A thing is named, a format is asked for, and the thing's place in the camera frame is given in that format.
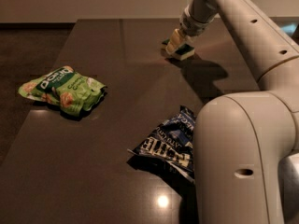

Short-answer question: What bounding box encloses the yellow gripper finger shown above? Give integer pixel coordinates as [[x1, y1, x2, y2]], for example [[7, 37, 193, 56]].
[[165, 29, 186, 55]]

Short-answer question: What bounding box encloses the green and yellow sponge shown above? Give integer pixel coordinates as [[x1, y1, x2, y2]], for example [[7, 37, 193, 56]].
[[171, 44, 194, 61]]

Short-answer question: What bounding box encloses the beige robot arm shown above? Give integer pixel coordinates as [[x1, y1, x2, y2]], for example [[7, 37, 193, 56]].
[[166, 0, 299, 224]]

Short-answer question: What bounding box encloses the blue chip bag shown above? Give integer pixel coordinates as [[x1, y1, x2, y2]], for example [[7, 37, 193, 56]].
[[129, 105, 196, 183]]

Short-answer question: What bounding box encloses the green chip bag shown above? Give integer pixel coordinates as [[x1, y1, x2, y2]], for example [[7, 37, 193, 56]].
[[18, 66, 106, 117]]

